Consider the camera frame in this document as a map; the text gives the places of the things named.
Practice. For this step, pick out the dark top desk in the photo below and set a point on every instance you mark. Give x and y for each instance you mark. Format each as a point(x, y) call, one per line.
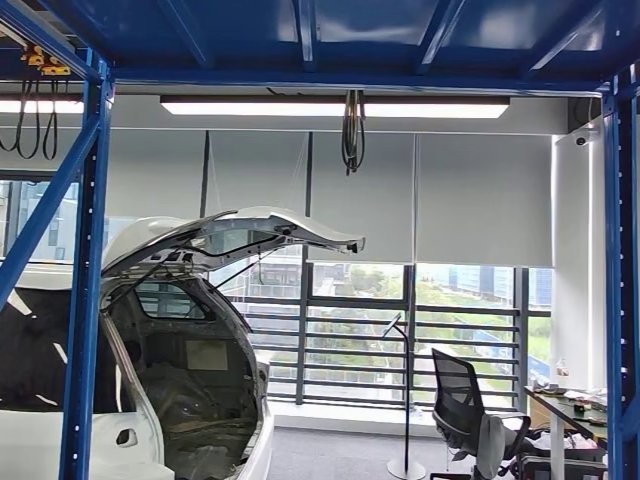
point(556, 437)

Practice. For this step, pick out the white roller blind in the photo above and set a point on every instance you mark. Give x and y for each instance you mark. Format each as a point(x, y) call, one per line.
point(380, 199)
point(484, 199)
point(150, 172)
point(250, 172)

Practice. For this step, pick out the grey window guard rail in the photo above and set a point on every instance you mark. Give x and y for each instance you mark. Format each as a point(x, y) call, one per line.
point(360, 368)

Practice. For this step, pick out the clear plastic bottle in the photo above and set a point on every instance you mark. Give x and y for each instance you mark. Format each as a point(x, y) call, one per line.
point(562, 374)

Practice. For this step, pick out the white car body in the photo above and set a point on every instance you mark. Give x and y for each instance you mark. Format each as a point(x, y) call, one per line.
point(30, 444)

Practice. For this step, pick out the yellow hoist trolley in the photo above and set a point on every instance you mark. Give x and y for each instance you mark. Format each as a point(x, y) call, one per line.
point(50, 66)

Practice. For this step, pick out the blue steel rack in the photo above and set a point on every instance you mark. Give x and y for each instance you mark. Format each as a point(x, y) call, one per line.
point(87, 265)

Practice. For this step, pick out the white security camera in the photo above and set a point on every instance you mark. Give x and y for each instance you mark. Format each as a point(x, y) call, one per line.
point(581, 139)

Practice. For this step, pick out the white cloth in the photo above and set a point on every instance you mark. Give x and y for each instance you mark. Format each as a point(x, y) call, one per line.
point(490, 444)

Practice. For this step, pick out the long ceiling light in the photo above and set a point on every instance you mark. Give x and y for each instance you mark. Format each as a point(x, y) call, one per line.
point(250, 108)
point(40, 106)

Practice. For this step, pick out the black mesh office chair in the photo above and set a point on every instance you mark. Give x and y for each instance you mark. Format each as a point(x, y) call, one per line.
point(452, 391)

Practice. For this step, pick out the white car tailgate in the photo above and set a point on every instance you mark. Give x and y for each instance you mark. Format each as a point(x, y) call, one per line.
point(280, 222)

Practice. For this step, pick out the black pole floor stand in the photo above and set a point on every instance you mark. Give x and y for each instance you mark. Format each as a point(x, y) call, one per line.
point(406, 470)

